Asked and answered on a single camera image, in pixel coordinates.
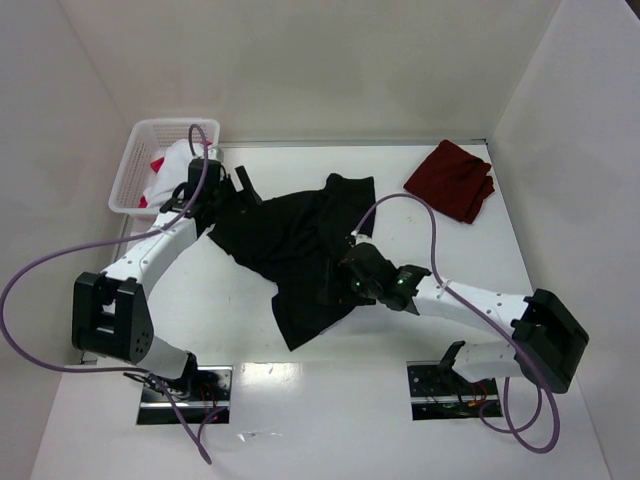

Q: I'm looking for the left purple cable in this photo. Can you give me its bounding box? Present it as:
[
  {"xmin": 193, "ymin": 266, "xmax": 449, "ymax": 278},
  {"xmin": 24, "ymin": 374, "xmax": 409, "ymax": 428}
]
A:
[{"xmin": 0, "ymin": 123, "xmax": 214, "ymax": 466}]

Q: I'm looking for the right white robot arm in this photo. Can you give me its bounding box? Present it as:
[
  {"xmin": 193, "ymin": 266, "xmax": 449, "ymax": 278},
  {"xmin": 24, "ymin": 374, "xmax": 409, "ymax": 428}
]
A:
[{"xmin": 319, "ymin": 242, "xmax": 589, "ymax": 394}]

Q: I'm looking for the purple cable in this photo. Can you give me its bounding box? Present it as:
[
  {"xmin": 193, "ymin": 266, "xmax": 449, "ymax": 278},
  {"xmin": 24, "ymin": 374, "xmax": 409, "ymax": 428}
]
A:
[
  {"xmin": 352, "ymin": 193, "xmax": 561, "ymax": 454},
  {"xmin": 0, "ymin": 123, "xmax": 214, "ymax": 466}
]

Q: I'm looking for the pink red t shirt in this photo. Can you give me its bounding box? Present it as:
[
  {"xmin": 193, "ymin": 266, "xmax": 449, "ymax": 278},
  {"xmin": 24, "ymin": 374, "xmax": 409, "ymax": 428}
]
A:
[{"xmin": 138, "ymin": 141, "xmax": 213, "ymax": 210}]

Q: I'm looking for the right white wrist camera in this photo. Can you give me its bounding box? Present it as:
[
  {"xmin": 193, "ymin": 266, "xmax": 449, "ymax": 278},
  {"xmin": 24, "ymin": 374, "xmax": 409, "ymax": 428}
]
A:
[{"xmin": 346, "ymin": 231, "xmax": 371, "ymax": 247}]

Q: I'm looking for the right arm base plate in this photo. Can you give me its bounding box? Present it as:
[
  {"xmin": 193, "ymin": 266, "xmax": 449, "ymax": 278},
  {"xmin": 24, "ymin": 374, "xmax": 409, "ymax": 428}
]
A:
[{"xmin": 406, "ymin": 362, "xmax": 503, "ymax": 421}]

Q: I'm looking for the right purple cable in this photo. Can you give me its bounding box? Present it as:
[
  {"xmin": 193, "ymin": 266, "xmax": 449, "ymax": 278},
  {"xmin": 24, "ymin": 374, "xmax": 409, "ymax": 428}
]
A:
[{"xmin": 352, "ymin": 193, "xmax": 561, "ymax": 454}]

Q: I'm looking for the white plastic basket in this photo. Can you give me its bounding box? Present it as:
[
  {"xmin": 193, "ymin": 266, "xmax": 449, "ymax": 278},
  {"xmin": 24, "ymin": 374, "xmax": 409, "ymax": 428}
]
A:
[{"xmin": 108, "ymin": 117, "xmax": 221, "ymax": 219}]

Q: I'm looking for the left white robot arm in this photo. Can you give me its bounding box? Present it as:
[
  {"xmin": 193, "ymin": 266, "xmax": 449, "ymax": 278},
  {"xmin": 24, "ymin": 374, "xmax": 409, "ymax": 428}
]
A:
[{"xmin": 72, "ymin": 158, "xmax": 262, "ymax": 395}]

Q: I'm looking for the white t shirt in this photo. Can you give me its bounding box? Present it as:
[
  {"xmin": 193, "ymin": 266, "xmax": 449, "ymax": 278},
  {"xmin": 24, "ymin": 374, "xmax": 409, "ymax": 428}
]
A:
[{"xmin": 144, "ymin": 140, "xmax": 218, "ymax": 211}]

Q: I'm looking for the black t shirt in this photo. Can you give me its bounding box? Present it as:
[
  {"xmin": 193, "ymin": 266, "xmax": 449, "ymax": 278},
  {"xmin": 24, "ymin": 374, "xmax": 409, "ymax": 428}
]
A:
[{"xmin": 209, "ymin": 173, "xmax": 376, "ymax": 351}]

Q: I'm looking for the folded dark red t shirt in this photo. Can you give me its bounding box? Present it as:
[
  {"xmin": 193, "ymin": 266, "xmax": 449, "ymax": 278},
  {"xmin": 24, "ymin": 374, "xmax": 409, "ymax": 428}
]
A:
[{"xmin": 403, "ymin": 140, "xmax": 495, "ymax": 224}]

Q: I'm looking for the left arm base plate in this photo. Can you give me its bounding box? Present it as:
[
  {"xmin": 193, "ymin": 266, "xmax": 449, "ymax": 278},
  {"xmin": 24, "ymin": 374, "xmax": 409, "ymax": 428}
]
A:
[{"xmin": 136, "ymin": 366, "xmax": 233, "ymax": 426}]

